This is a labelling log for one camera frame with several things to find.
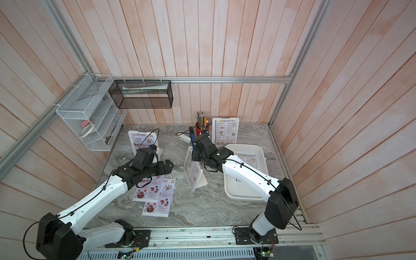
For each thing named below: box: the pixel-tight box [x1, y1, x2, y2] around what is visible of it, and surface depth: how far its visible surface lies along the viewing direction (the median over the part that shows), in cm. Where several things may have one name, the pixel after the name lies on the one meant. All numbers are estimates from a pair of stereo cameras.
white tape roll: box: [79, 124, 95, 138], surface depth 81 cm
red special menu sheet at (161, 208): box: [141, 178, 177, 218], surface depth 85 cm
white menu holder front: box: [211, 117, 240, 148], surface depth 100 cm
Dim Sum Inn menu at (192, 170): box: [183, 147, 204, 192], surface depth 83 cm
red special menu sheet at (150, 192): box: [132, 174, 165, 203], surface depth 89 cm
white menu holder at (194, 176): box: [182, 146, 208, 193], surface depth 85 cm
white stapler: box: [177, 133, 192, 144], surface depth 112 cm
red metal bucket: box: [195, 121, 210, 136], surface depth 106 cm
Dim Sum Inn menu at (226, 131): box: [215, 119, 238, 146], surface depth 102 cm
